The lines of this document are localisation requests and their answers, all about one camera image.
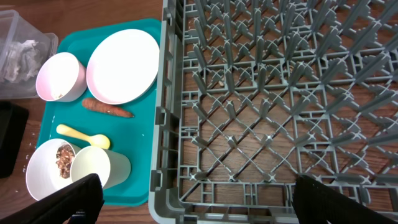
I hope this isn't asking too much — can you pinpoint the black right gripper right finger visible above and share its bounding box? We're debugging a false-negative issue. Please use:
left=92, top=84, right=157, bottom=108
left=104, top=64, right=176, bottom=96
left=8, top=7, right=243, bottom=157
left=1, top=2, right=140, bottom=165
left=292, top=175, right=397, bottom=224

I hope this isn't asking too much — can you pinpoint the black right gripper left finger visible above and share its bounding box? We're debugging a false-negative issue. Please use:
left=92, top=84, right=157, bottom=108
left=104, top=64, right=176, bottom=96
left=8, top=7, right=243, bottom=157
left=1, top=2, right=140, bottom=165
left=1, top=174, right=104, bottom=224

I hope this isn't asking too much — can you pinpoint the white cup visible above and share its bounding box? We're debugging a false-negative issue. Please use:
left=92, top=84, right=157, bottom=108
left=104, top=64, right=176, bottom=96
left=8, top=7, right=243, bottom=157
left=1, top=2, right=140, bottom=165
left=70, top=146, right=131, bottom=189

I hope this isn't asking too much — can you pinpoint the pink bowl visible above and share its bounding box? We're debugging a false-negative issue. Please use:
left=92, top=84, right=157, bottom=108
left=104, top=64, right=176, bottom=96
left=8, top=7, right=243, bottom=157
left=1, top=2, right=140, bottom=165
left=35, top=52, right=87, bottom=102

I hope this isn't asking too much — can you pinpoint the large white plate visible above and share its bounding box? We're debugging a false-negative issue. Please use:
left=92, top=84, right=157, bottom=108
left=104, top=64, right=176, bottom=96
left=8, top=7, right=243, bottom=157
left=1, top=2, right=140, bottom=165
left=86, top=29, right=160, bottom=105

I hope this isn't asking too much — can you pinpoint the white tissue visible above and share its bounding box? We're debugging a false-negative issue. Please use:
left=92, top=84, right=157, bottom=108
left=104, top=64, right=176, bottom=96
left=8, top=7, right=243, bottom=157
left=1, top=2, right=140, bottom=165
left=1, top=40, right=46, bottom=83

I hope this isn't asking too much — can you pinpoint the grey dishwasher rack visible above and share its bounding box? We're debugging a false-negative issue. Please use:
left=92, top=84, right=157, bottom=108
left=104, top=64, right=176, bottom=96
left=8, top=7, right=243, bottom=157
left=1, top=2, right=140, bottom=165
left=148, top=0, right=397, bottom=223

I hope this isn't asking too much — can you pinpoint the clear plastic waste bin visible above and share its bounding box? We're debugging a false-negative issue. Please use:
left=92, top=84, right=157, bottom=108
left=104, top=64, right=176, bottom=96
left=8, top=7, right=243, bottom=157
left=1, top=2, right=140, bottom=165
left=1, top=10, right=58, bottom=100

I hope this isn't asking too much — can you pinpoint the small white bowl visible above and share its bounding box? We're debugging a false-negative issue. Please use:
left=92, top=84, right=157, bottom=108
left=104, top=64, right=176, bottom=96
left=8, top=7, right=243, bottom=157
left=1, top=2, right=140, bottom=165
left=25, top=138, right=81, bottom=201

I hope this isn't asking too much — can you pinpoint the yellow plastic spoon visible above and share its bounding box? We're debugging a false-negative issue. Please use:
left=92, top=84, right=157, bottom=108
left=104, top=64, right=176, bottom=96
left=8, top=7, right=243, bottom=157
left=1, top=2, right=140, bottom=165
left=56, top=124, right=111, bottom=149

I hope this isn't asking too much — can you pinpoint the teal serving tray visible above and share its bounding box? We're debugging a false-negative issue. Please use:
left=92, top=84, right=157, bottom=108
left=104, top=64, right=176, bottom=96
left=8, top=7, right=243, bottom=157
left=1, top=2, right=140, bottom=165
left=37, top=18, right=161, bottom=207

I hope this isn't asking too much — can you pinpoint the orange carrot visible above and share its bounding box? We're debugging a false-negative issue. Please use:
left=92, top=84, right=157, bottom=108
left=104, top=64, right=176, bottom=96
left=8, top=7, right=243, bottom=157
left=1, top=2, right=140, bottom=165
left=82, top=98, right=134, bottom=118

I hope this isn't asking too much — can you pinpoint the black tray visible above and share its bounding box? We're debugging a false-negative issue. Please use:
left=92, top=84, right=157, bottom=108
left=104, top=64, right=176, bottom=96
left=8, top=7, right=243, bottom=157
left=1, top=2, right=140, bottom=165
left=1, top=101, right=29, bottom=178

